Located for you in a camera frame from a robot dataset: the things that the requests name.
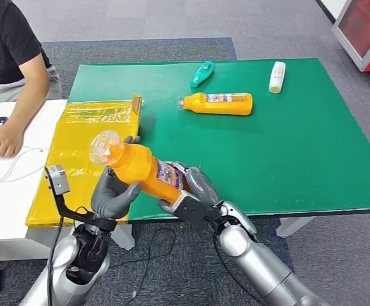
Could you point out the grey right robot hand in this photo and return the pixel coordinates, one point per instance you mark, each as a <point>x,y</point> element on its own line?
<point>201,183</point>

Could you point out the orange bottle with clear cap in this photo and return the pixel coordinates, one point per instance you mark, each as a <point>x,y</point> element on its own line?
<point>217,107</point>
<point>134,164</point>

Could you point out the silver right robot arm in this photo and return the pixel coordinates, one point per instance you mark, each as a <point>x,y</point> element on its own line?
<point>255,262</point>

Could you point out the person's forearm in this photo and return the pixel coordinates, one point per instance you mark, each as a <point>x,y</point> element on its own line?
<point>32,93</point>

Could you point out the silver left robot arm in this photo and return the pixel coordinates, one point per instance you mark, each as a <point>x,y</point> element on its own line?
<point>63,262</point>

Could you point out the green plastic bottle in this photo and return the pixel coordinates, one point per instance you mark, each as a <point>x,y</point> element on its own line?
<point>201,74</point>

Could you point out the white plastic bottle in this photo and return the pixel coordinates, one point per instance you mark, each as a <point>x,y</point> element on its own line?
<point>276,79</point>

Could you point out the white table leg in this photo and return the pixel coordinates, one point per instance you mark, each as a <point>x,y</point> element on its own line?
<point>293,226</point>
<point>124,236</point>

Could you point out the yellow film wrapped box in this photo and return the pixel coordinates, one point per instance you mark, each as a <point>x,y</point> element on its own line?
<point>70,131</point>

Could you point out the white table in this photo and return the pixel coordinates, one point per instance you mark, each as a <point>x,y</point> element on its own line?
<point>3,211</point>

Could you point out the red and white cabinet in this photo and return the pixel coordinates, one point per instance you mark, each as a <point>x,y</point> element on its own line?
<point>363,29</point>

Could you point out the person's hand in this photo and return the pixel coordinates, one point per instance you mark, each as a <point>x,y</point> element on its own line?
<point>3,141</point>

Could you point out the person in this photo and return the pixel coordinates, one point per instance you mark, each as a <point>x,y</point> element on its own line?
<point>3,38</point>

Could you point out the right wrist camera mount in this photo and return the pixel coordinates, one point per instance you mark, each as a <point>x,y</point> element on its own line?
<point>194,211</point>

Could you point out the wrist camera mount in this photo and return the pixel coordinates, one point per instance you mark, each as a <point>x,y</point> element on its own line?
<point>57,179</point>
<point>194,211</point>

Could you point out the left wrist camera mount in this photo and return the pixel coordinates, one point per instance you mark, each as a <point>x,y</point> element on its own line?
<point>57,179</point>

